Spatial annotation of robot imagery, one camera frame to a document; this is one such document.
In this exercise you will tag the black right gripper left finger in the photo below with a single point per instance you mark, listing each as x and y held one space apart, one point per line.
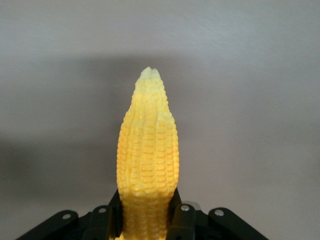
110 222

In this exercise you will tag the yellow corn cob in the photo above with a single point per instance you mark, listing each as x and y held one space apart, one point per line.
147 155

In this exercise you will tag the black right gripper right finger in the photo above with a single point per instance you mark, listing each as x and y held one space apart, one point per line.
182 222

